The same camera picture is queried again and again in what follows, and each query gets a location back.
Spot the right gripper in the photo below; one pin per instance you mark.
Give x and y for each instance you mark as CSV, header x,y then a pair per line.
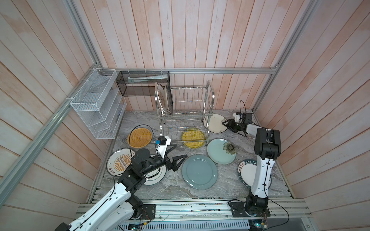
x,y
230,124

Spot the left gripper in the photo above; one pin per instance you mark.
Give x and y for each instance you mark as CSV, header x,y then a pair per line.
x,y
173,165

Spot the stainless steel dish rack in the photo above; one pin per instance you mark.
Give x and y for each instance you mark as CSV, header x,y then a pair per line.
x,y
192,108

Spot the white plate orange sunburst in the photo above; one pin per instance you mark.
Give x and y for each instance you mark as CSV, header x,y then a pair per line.
x,y
162,98

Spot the dark navy plate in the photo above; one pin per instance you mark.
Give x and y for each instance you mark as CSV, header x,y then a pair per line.
x,y
168,94

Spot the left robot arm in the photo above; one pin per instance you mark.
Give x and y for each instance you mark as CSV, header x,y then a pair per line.
x,y
120,203

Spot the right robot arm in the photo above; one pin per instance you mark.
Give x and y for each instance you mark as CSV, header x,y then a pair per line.
x,y
267,147

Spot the cream plate with red flowers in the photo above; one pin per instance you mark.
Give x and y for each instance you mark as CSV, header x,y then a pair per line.
x,y
215,124

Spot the white plate green clover outline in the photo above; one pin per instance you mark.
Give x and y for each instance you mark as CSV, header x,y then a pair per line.
x,y
155,176

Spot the light green flower plate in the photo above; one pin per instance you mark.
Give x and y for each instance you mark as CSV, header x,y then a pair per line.
x,y
221,151

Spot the yellow green woven plate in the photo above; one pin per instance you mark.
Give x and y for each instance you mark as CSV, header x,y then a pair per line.
x,y
193,138

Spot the grey blue round plate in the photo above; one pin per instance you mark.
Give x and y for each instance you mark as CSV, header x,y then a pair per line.
x,y
199,172

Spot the orange woven bamboo plate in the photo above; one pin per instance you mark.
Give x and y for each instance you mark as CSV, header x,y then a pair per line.
x,y
139,138

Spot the white plate dark lettered rim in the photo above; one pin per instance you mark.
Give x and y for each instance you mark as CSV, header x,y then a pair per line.
x,y
246,172

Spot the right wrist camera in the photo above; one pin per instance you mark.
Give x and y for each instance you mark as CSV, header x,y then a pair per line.
x,y
238,117

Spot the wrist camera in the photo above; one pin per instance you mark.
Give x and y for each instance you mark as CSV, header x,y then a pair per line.
x,y
238,117
161,145

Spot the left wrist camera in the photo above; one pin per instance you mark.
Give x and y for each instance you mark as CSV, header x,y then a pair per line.
x,y
161,145

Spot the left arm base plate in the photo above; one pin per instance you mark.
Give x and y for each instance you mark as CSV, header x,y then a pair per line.
x,y
146,211

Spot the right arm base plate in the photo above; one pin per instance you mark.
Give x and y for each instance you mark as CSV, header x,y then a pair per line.
x,y
238,210

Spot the black wire wall basket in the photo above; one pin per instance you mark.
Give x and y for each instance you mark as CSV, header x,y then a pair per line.
x,y
140,83

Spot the white wire mesh shelf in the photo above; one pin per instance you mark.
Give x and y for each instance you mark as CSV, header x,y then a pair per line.
x,y
99,105

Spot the aluminium front rail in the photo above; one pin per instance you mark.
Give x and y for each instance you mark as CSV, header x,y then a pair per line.
x,y
218,209

